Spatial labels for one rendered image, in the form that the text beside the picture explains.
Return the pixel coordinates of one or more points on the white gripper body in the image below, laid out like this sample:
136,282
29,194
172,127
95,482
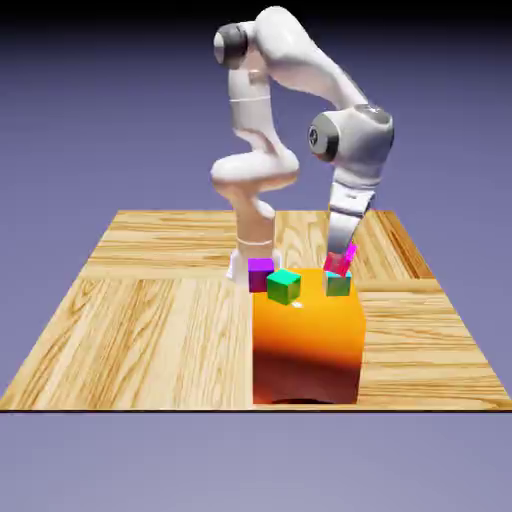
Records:
341,230

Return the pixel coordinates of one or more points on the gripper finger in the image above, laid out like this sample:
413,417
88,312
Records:
334,262
351,252

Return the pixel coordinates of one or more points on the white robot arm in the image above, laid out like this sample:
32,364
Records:
256,120

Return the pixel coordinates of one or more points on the small teal cube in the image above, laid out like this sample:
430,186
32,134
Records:
338,286

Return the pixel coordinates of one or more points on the small green cube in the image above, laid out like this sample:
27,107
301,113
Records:
284,288

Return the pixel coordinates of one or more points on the small purple cube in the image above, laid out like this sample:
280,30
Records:
258,276

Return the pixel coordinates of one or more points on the large orange box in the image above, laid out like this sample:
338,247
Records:
308,340

